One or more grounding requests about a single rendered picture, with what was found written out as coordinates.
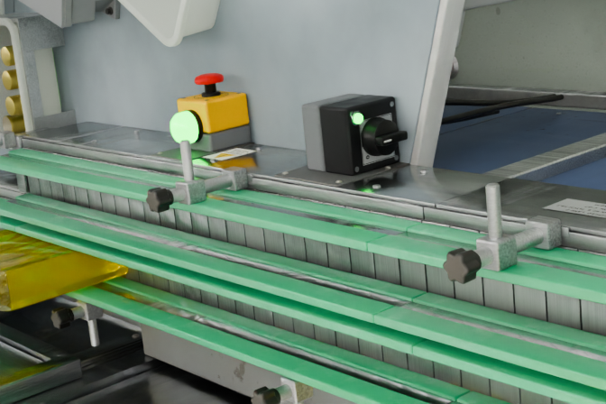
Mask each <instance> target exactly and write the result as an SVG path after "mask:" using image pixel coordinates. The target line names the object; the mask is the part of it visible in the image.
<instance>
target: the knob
mask: <svg viewBox="0 0 606 404"><path fill-rule="evenodd" d="M361 139H362V145H363V148H364V150H365V151H366V152H367V153H368V154H370V155H371V156H381V155H390V154H392V153H393V152H394V151H395V150H396V148H397V146H398V143H399V142H400V141H404V140H407V139H408V133H407V132H406V131H399V129H398V126H397V125H396V124H395V123H394V122H392V121H391V120H387V119H384V118H382V117H373V118H371V119H369V120H368V121H367V122H366V124H365V125H364V127H363V130H362V136H361Z"/></svg>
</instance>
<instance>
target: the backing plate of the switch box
mask: <svg viewBox="0 0 606 404"><path fill-rule="evenodd" d="M407 165H409V163H406V162H397V163H393V164H391V165H388V166H384V167H381V168H378V169H375V170H370V171H366V172H364V173H361V174H357V175H354V176H348V175H343V174H336V173H330V172H326V171H318V170H309V169H308V166H304V167H301V168H297V169H294V170H289V171H284V172H282V173H279V174H276V175H274V176H276V177H282V178H287V179H297V180H303V181H308V182H314V183H319V184H325V185H330V186H337V187H339V186H342V185H345V184H348V183H351V182H354V181H357V180H360V179H365V178H369V177H371V176H374V175H378V174H381V173H383V172H386V171H390V170H395V169H397V168H401V167H404V166H407Z"/></svg>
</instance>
